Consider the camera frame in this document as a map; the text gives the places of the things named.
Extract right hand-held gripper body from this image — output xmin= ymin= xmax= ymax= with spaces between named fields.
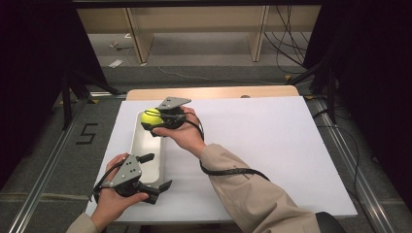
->
xmin=154 ymin=96 xmax=192 ymax=131

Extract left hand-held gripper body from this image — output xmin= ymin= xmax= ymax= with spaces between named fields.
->
xmin=110 ymin=153 xmax=161 ymax=206

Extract yellow tennis ball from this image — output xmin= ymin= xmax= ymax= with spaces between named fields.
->
xmin=141 ymin=108 xmax=165 ymax=128

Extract white plastic bin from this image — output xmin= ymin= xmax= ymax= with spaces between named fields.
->
xmin=129 ymin=110 xmax=168 ymax=186

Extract person's right hand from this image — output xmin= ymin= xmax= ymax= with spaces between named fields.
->
xmin=151 ymin=106 xmax=208 ymax=159

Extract person's left hand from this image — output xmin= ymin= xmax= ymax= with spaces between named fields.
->
xmin=89 ymin=152 xmax=151 ymax=231

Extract black tripod stand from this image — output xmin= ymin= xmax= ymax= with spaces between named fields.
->
xmin=286 ymin=48 xmax=340 ymax=126
xmin=59 ymin=68 xmax=122 ymax=131

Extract white board sheet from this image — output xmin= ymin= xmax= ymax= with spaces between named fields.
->
xmin=85 ymin=95 xmax=359 ymax=225

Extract wooden shelf unit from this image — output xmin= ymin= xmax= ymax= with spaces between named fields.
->
xmin=77 ymin=5 xmax=323 ymax=65

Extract black curtain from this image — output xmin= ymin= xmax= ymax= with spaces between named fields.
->
xmin=0 ymin=0 xmax=109 ymax=192
xmin=302 ymin=0 xmax=412 ymax=203

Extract black chair seat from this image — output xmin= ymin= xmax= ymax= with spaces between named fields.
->
xmin=315 ymin=211 xmax=348 ymax=233

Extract left hand-held gripper cable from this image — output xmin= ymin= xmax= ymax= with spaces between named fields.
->
xmin=91 ymin=161 xmax=126 ymax=204

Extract hand-held gripper cable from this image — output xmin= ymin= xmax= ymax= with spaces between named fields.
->
xmin=144 ymin=110 xmax=271 ymax=183
xmin=91 ymin=161 xmax=126 ymax=204

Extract right hand-held gripper cable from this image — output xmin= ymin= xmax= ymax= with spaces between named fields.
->
xmin=144 ymin=110 xmax=271 ymax=183

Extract aluminium floor rail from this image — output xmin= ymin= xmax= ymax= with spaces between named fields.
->
xmin=5 ymin=91 xmax=128 ymax=233
xmin=311 ymin=96 xmax=396 ymax=233

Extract bundle of black cables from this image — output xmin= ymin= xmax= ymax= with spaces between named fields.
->
xmin=262 ymin=5 xmax=313 ymax=76

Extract black floor cable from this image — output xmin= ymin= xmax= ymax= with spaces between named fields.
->
xmin=314 ymin=107 xmax=362 ymax=196

